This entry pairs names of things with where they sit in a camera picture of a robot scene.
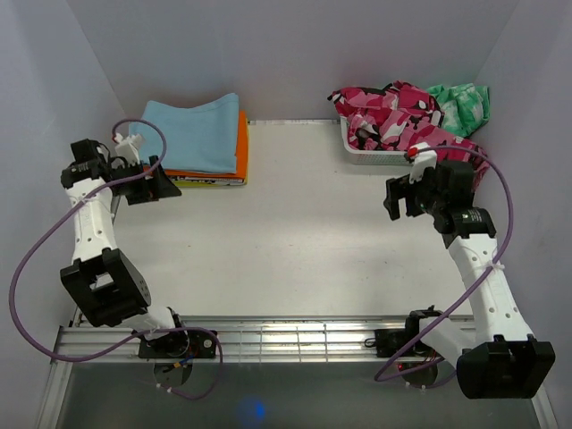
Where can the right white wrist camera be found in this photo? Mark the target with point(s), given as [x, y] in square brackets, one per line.
[421, 156]

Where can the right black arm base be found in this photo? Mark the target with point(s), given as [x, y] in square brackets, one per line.
[387, 342]

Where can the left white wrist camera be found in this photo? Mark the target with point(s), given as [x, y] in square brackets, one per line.
[128, 147]

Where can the aluminium mounting rail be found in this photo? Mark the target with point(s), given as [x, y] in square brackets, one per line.
[257, 340]

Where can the folded orange trousers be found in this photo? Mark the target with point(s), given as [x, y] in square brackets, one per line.
[240, 177]

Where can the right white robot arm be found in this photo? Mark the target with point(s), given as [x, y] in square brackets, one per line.
[503, 360]

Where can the green tie-dye trousers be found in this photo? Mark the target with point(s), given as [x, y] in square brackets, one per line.
[465, 107]

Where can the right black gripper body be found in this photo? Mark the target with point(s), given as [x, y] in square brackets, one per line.
[419, 197]

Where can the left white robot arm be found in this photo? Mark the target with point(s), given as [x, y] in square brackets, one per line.
[102, 281]

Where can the light blue trousers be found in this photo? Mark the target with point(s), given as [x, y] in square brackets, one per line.
[201, 138]

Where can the pink camouflage trousers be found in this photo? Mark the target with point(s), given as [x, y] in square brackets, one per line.
[397, 117]

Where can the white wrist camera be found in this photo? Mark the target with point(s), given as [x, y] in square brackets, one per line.
[128, 147]
[421, 156]

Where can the folded yellow patterned trousers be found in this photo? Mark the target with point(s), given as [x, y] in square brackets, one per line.
[188, 184]

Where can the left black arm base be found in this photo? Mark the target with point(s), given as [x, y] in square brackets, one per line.
[179, 345]

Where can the white plastic basket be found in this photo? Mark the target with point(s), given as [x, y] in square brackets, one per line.
[364, 157]

